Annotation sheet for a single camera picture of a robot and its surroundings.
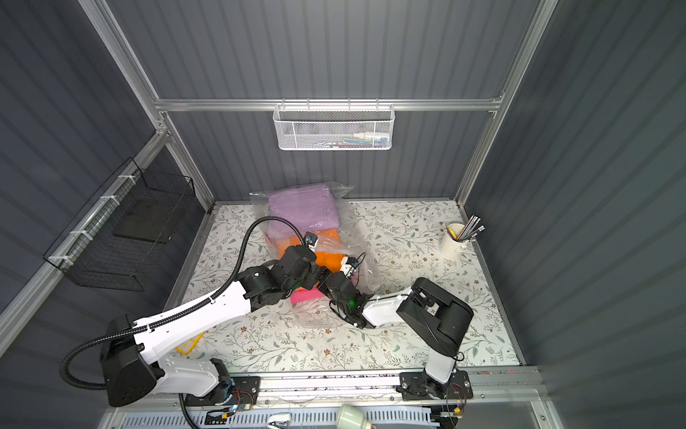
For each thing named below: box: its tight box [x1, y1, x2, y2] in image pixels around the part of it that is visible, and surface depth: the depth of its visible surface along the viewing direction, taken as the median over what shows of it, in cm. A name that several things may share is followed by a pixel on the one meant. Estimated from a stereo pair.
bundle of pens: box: [456, 214, 486, 242], surface depth 96 cm
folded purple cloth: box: [267, 185, 340, 239], surface depth 110 cm
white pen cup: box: [439, 222, 470, 261], surface depth 99 cm
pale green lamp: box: [335, 403, 373, 429], surface depth 64 cm
